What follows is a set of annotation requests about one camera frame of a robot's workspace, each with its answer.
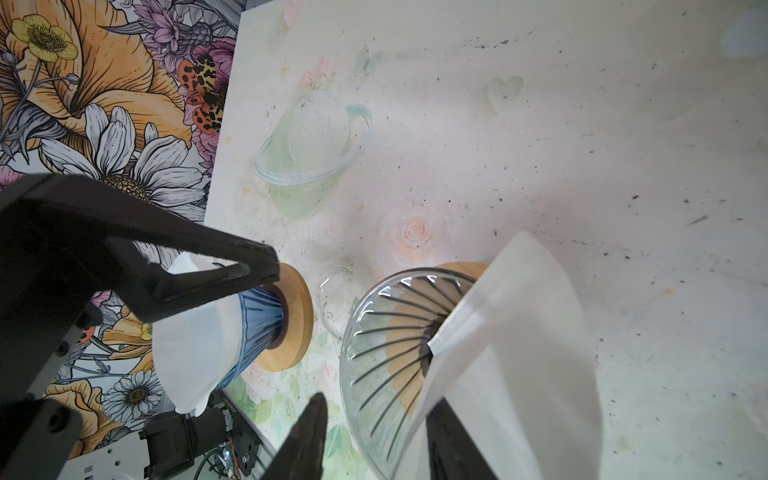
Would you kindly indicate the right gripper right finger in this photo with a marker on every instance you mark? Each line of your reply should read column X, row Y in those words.
column 452, row 454

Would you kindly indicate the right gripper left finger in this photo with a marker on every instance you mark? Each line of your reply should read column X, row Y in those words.
column 301, row 455

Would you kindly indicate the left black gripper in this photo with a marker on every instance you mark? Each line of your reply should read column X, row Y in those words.
column 65, row 238

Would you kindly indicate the white paper coffee filter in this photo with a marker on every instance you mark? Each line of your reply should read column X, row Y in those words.
column 195, row 350

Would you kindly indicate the blue glass dripper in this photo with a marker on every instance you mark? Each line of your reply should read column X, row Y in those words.
column 262, row 314

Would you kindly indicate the grey glass dripper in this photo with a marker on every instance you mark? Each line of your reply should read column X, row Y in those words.
column 385, row 354

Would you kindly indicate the clear glass carafe wooden handle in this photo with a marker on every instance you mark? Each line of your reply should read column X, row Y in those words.
column 340, row 289

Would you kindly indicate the clear plastic bowl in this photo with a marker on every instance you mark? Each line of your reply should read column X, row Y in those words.
column 313, row 143

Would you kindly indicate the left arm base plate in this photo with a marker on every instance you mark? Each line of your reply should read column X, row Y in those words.
column 254, row 452

